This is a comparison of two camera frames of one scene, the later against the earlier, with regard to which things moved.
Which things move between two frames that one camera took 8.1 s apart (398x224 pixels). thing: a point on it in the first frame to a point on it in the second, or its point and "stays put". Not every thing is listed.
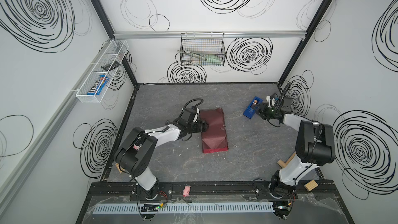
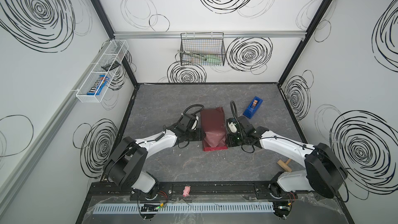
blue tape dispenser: (250, 111) stays put
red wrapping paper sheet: (214, 139) stays put
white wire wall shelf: (95, 85) stays put
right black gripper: (261, 110) to (230, 143)
